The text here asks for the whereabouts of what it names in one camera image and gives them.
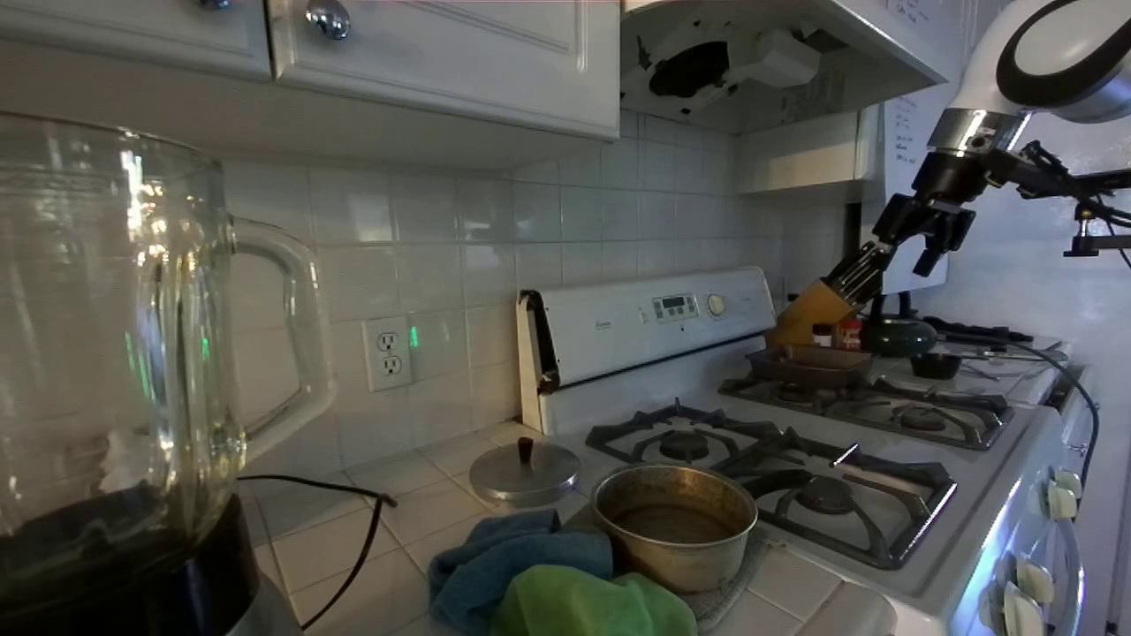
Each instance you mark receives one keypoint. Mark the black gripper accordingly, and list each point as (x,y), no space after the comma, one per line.
(955,178)

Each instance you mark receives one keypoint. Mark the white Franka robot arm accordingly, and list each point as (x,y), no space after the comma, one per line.
(977,72)

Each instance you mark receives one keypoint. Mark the green bowl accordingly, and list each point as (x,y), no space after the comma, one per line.
(904,336)

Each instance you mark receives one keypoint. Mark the red spice bottle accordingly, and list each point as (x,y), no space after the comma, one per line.
(849,336)

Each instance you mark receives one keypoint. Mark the wooden knife block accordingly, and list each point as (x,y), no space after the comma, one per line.
(810,320)

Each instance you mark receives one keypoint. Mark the black capped spice bottle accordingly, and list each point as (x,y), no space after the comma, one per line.
(823,336)

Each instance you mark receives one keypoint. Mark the black double burner grate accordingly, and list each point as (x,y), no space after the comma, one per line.
(919,416)
(826,495)

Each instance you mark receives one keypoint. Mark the white range hood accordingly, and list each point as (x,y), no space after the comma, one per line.
(849,48)

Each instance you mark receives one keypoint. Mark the cream stove timer dial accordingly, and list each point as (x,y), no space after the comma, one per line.
(715,306)

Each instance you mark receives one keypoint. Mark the white gas stove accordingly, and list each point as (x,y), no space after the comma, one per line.
(660,342)

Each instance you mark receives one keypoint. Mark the white stove knob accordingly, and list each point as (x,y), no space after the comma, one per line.
(1021,615)
(1062,501)
(1037,580)

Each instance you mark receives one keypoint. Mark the metal pot lid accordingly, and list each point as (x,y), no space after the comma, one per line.
(526,475)

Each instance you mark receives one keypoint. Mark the white cabinet door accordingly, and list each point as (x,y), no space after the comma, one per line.
(470,57)
(119,28)

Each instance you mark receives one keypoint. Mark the green cloth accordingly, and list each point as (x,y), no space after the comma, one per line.
(587,602)

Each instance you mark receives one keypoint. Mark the blue cloth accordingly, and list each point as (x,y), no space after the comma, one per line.
(483,567)

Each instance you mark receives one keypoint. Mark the silver cabinet knob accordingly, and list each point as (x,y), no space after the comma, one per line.
(325,20)
(212,5)

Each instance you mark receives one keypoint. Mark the glass blender jar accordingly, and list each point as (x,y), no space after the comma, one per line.
(109,330)

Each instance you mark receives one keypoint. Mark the black blender base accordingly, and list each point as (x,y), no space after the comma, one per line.
(130,588)

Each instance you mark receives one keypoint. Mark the white wall outlet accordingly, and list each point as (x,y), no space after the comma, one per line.
(387,355)

